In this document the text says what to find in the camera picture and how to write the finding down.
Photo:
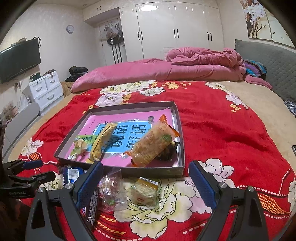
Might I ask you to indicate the brown knitted blanket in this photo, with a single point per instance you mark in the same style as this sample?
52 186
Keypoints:
66 88

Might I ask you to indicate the floral wall painting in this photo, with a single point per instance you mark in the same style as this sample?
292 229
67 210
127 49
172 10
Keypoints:
263 25

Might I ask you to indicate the white wardrobe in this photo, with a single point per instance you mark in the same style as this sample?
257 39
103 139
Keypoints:
152 28

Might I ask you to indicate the Snickers bar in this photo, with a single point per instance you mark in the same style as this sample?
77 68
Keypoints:
92 207

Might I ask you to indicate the grey chair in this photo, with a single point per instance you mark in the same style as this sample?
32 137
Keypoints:
17 128

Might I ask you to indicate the grey padded headboard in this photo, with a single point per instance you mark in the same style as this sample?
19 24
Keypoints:
280 64

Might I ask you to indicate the round wall clock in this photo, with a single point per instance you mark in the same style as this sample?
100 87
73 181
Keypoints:
70 29

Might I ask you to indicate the green milk snack packet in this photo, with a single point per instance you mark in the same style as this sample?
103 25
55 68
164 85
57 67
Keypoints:
82 145

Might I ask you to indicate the dark patterned cloth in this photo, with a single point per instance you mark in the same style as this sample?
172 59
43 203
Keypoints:
291 105

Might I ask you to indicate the grey shallow tray box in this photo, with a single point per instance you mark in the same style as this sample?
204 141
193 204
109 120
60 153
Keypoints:
155 169

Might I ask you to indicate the dark clothes pile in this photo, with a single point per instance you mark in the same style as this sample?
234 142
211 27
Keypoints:
75 73

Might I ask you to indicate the blue cookie packet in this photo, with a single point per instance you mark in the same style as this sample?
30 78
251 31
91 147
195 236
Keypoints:
71 174

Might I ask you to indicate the gold wafer bar packet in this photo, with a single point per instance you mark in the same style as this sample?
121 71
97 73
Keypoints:
101 143

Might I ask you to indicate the white drawer cabinet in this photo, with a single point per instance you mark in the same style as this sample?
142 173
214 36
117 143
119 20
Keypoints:
46 91

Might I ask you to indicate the colourful striped clothing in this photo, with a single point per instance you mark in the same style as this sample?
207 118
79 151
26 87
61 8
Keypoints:
255 69

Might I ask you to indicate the pink blue children's book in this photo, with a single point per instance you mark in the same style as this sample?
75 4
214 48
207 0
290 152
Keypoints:
130 128

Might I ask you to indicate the hanging bags on door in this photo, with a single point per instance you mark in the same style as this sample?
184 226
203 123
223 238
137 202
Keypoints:
112 34

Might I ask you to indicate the small yellow cake packet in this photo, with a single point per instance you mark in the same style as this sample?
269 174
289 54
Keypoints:
145 192

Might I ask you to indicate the clear round biscuit packet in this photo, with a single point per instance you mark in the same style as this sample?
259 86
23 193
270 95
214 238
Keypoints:
112 195

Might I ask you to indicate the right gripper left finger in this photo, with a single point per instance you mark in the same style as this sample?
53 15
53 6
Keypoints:
43 223

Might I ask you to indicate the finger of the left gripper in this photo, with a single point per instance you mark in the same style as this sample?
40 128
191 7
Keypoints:
34 181
18 166

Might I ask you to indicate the orange rice cracker packet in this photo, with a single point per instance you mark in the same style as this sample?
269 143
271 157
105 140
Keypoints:
152 143

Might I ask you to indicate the pink folded quilt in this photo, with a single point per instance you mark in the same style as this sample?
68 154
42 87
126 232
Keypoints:
186 63

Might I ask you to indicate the wall mounted television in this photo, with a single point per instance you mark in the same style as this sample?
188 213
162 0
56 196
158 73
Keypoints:
19 58

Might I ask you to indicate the red floral blanket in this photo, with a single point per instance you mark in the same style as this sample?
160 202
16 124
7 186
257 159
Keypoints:
222 133

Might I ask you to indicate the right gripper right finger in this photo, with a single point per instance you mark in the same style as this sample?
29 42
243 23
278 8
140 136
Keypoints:
249 222

